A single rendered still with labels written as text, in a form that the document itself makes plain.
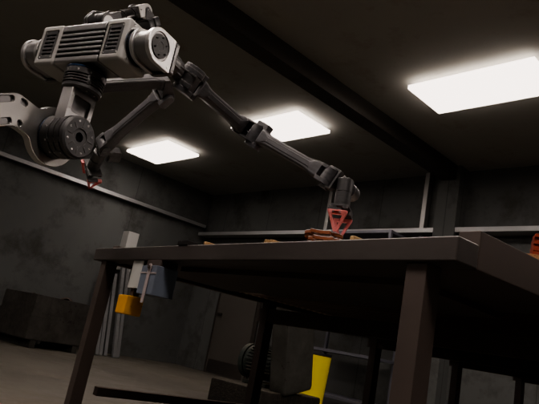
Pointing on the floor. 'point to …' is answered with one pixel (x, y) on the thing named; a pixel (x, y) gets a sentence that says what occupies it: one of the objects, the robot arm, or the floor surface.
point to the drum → (319, 375)
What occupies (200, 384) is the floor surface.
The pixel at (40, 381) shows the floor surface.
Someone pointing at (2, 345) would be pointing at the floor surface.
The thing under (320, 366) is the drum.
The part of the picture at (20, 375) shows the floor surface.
